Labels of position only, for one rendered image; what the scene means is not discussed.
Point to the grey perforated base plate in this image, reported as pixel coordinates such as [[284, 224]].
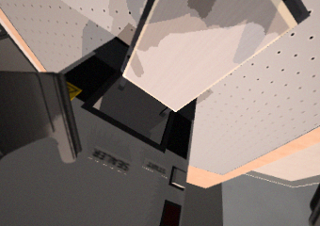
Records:
[[269, 101]]

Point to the beige well plate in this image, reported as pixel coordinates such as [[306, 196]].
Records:
[[283, 10]]

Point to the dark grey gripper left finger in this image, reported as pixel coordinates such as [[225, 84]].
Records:
[[35, 105]]

